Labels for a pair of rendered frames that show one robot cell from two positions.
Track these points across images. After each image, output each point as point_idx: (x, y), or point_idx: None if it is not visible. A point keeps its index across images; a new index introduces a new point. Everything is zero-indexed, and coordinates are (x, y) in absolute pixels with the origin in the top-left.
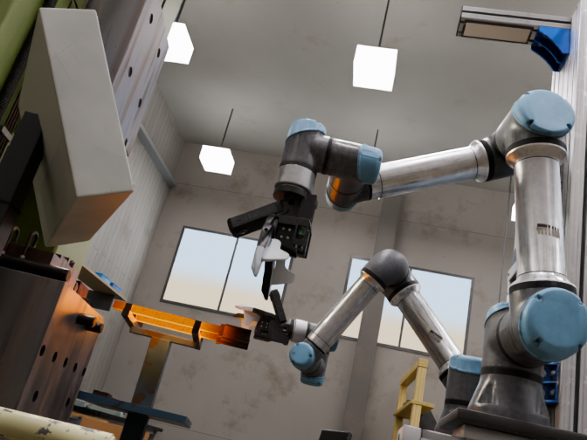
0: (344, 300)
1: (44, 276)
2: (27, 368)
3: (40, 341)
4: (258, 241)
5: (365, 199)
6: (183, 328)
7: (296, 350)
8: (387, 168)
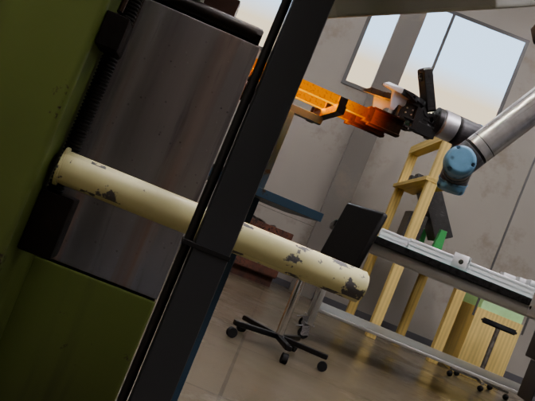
0: (527, 103)
1: (232, 33)
2: (210, 153)
3: (227, 122)
4: None
5: None
6: (310, 99)
7: (456, 154)
8: None
